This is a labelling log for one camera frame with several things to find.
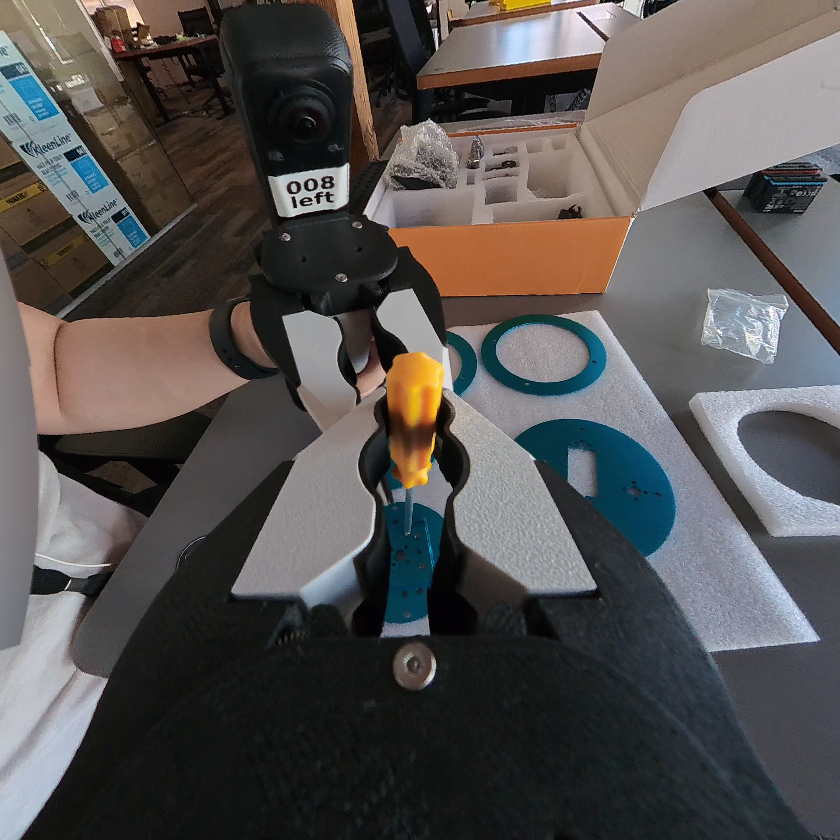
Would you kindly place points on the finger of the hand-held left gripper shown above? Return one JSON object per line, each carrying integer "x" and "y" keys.
{"x": 312, "y": 361}
{"x": 410, "y": 325}

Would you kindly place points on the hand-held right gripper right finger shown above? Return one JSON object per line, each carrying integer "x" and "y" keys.
{"x": 518, "y": 525}

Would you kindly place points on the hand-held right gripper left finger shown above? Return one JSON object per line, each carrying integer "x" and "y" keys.
{"x": 315, "y": 525}

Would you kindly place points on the yellow screwdriver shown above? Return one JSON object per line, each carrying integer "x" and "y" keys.
{"x": 413, "y": 420}

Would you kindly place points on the blue disc square bracket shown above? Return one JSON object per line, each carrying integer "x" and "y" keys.
{"x": 410, "y": 584}

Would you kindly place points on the person's left forearm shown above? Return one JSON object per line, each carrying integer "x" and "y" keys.
{"x": 131, "y": 367}

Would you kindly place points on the grey office desk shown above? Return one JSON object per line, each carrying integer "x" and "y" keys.
{"x": 525, "y": 46}

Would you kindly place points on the blue disc rectangular slot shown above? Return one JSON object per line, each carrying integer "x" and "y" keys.
{"x": 544, "y": 459}

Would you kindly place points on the black wristband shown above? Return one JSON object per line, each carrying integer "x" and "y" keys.
{"x": 226, "y": 341}

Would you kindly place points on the white foam box insert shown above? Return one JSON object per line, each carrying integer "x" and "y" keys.
{"x": 426, "y": 210}

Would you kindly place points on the orange cardboard box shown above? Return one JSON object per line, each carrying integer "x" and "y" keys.
{"x": 525, "y": 256}

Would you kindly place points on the bubble wrapped part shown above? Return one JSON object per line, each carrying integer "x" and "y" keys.
{"x": 423, "y": 157}

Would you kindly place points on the white foam sheet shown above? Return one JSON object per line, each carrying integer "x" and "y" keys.
{"x": 656, "y": 590}

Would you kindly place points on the wooden pillar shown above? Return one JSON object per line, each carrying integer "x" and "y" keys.
{"x": 364, "y": 98}

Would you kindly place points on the small black part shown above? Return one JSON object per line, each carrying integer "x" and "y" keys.
{"x": 571, "y": 211}

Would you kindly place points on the white foam block round hole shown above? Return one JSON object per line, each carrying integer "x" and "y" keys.
{"x": 722, "y": 459}

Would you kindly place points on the black office chair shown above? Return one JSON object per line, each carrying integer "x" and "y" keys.
{"x": 407, "y": 52}

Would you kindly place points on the cluttered wooden table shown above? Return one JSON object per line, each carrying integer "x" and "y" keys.
{"x": 164, "y": 46}

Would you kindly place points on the stack of printed cartons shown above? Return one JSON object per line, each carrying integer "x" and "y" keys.
{"x": 59, "y": 164}

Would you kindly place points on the clear plastic bag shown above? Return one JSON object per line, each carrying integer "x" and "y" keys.
{"x": 741, "y": 325}

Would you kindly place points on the person's white shirt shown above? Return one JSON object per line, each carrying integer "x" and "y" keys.
{"x": 39, "y": 689}

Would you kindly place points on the stack of dark small boxes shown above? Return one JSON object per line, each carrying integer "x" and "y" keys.
{"x": 781, "y": 190}

